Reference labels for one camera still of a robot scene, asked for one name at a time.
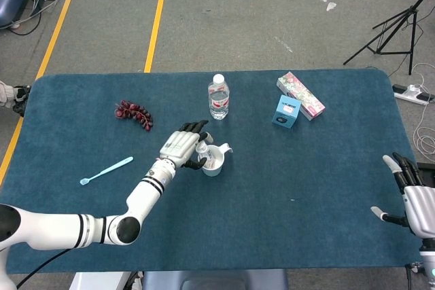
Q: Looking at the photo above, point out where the clear plastic water bottle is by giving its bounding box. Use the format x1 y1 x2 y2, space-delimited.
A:
207 73 230 121

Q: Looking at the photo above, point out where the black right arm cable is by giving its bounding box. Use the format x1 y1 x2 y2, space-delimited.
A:
404 261 422 290

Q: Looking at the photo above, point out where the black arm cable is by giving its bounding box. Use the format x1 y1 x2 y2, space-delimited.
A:
16 247 74 289
404 261 422 290

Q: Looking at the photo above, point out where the white cable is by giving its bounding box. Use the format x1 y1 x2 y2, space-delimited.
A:
387 62 435 155

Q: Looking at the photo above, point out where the blue speaker box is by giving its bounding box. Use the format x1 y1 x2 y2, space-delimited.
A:
271 94 302 130

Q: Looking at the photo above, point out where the robot base body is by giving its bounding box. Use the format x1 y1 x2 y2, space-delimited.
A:
69 269 290 290

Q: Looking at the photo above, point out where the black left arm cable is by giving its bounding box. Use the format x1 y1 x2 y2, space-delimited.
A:
16 247 74 289

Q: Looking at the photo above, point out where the white toothpaste tube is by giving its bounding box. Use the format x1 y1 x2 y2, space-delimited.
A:
196 143 218 170

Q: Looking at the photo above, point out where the pink floral carton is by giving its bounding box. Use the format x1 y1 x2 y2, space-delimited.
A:
276 71 326 122

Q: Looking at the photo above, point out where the light blue toothbrush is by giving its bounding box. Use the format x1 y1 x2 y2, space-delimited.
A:
80 156 135 186

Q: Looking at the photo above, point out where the black tripod stand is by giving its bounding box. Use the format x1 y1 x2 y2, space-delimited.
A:
343 0 435 76

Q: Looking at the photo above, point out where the short yellow floor tape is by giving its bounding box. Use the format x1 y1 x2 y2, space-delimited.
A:
143 0 165 73

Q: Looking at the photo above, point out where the white power strip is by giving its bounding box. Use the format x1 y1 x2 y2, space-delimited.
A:
392 84 435 106

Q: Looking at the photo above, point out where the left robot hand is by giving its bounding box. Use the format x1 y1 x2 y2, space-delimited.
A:
158 120 215 171

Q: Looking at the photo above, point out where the light blue cup with handle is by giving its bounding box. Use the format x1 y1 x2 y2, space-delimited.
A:
198 142 234 177

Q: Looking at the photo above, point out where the bunch of red grapes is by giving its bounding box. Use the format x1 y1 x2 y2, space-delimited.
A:
114 100 154 132

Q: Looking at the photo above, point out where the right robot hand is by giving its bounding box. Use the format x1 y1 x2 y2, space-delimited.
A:
370 152 435 238

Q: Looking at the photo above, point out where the long yellow floor tape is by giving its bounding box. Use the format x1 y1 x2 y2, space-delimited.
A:
0 0 78 185

